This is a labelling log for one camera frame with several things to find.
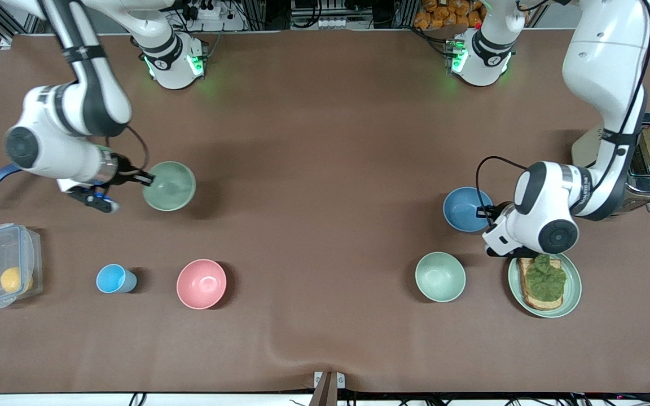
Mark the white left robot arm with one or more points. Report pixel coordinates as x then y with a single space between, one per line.
550 231

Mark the blue cup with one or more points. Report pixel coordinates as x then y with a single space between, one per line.
112 278

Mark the white power strip with plugs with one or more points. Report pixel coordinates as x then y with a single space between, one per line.
207 10

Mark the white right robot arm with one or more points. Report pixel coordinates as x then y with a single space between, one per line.
48 146

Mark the small white power strip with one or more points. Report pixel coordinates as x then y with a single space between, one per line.
334 22

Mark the toast slice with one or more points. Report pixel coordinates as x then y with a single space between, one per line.
539 304

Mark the metal table clamp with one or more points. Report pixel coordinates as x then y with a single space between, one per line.
328 386

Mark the bag of orange snacks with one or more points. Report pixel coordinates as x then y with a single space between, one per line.
443 14

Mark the blue bowl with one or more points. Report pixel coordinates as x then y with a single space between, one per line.
463 208

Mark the green plate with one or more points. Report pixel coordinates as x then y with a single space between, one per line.
573 293

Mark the yellow lemon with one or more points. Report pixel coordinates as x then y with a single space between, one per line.
14 280

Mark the brown table cover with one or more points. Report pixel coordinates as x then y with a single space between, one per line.
325 141

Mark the green bowl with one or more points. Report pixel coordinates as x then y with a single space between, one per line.
171 186
440 277

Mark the green lettuce leaf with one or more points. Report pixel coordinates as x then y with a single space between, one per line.
545 279

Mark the pink bowl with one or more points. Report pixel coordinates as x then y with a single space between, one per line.
201 284

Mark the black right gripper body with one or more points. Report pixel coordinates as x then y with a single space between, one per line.
124 170

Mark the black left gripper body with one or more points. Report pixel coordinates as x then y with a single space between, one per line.
496 214

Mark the aluminium frame profile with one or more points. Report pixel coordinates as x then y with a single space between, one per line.
20 22

